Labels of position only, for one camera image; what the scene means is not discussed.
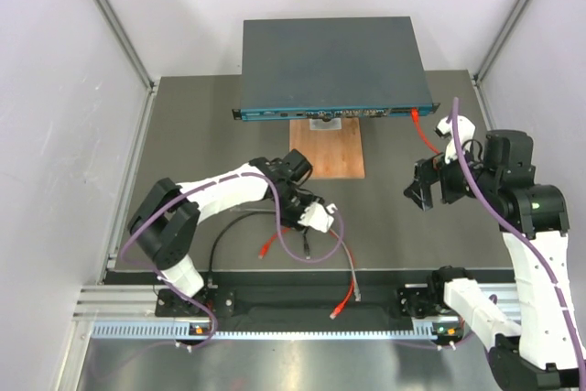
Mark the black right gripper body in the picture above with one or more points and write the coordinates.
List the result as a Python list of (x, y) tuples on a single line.
[(452, 187)]

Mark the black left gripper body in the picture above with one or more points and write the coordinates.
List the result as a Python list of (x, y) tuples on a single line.
[(292, 206)]

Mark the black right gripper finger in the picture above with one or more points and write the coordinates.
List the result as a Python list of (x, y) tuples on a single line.
[(424, 178), (420, 193)]

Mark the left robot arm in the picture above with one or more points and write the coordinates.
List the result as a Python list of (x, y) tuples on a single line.
[(164, 224)]

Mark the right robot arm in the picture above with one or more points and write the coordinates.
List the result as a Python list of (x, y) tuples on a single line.
[(543, 349)]

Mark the wooden board stand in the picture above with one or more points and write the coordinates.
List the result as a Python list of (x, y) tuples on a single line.
[(334, 149)]

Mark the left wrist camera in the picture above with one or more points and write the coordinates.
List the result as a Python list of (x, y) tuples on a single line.
[(318, 216)]

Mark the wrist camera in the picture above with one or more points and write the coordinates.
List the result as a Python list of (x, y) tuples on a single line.
[(318, 216), (448, 128)]

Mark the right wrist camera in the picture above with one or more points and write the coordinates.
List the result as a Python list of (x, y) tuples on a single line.
[(448, 128)]

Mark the teal network switch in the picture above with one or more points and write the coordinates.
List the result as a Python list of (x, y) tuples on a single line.
[(328, 68)]

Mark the slotted cable duct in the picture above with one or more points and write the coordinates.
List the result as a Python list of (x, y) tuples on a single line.
[(200, 330)]

